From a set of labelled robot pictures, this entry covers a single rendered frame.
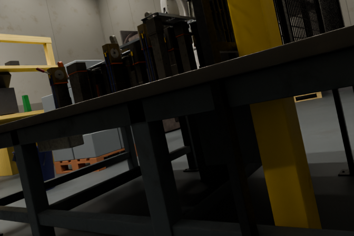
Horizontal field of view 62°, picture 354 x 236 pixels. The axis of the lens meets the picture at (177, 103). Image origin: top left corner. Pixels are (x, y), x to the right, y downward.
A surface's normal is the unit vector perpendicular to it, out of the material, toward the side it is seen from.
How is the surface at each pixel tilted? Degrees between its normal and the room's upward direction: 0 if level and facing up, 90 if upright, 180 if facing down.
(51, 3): 90
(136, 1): 90
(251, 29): 90
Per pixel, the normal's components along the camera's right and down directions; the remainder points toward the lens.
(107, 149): 0.80, -0.17
